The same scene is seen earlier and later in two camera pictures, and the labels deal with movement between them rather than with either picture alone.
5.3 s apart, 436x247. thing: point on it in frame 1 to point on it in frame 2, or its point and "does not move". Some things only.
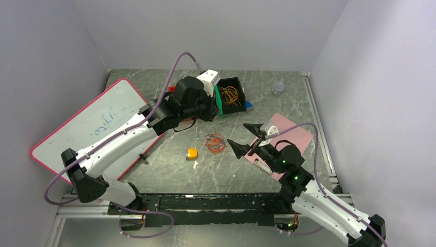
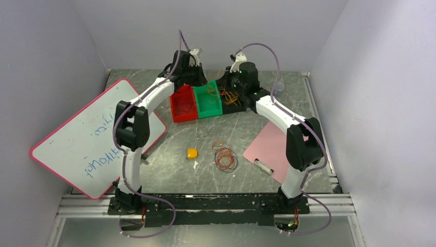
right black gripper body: (267, 153) to (233, 80)
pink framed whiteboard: (110, 109) does not move
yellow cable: (230, 94) does not move
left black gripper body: (204, 109) to (194, 75)
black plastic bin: (232, 94) does not move
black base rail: (171, 209) does not move
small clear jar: (278, 88) does not move
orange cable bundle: (215, 143) to (225, 158)
